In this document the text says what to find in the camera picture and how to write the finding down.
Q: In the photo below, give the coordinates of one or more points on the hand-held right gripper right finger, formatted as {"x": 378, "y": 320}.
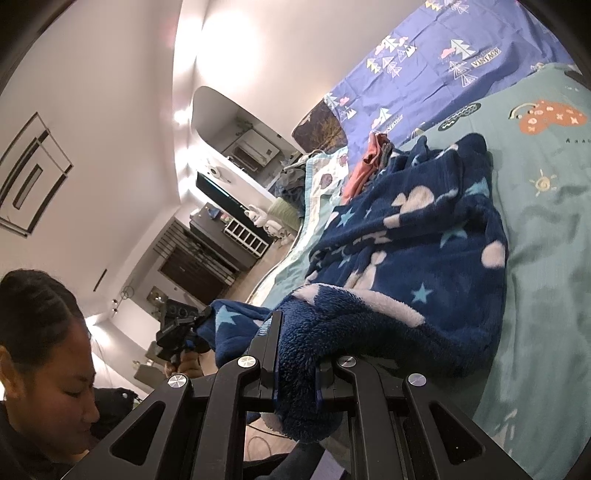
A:
{"x": 328, "y": 383}

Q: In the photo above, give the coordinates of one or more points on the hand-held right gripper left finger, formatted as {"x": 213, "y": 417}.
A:
{"x": 265, "y": 360}

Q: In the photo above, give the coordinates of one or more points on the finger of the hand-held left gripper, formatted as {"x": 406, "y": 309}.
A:
{"x": 203, "y": 317}

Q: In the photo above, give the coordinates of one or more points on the navy star-print fleece onesie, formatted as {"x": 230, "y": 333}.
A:
{"x": 406, "y": 258}

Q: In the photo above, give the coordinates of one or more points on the pile of denim clothes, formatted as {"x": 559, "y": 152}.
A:
{"x": 291, "y": 182}

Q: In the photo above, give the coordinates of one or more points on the folded coral clothes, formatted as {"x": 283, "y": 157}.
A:
{"x": 364, "y": 170}

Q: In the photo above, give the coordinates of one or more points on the person's left hand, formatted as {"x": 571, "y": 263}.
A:
{"x": 187, "y": 364}

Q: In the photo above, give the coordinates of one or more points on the dark cabinet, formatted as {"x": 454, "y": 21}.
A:
{"x": 212, "y": 230}

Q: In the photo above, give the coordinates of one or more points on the white rack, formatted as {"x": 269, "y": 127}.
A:
{"x": 244, "y": 235}

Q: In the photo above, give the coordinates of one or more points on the white rabbit figurine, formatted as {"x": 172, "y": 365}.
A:
{"x": 268, "y": 221}

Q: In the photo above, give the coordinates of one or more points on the green cushion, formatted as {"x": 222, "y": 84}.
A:
{"x": 284, "y": 210}

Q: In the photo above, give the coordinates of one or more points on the person's head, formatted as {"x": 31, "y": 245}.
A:
{"x": 46, "y": 369}

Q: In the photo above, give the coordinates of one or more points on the dark patterned cushion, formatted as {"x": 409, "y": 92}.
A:
{"x": 318, "y": 127}

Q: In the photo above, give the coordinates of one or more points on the teal printed quilt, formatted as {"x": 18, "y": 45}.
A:
{"x": 545, "y": 277}

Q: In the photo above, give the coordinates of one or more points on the purple tree-print sheet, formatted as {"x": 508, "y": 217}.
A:
{"x": 508, "y": 27}

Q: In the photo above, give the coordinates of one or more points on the white bear wall decoration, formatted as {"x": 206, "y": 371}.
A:
{"x": 214, "y": 173}

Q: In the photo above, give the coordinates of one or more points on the white wall cabinet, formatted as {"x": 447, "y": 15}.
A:
{"x": 251, "y": 147}

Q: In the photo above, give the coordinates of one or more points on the black line wall art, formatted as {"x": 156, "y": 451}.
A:
{"x": 32, "y": 184}

